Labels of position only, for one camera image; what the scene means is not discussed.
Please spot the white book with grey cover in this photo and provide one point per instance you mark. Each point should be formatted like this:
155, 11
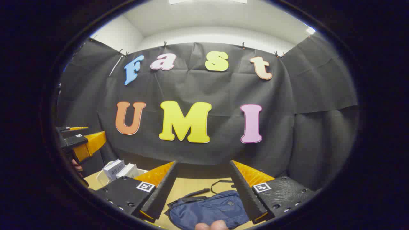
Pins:
113, 169

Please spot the blue schoolbag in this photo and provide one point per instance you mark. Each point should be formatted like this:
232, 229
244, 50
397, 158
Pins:
207, 207

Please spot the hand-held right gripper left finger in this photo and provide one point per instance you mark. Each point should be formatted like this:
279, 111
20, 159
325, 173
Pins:
163, 195

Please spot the white bookshelf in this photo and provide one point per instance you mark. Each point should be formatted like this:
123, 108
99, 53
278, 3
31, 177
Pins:
101, 177

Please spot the small ceiling light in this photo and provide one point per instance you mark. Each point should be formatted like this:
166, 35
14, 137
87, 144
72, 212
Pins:
310, 30

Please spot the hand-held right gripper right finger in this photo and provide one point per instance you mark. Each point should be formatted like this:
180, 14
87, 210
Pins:
246, 195

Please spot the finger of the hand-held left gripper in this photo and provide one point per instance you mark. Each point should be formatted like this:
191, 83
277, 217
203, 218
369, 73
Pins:
65, 129
75, 140

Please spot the long ceiling light panel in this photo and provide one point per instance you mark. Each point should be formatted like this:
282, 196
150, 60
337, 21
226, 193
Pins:
207, 1

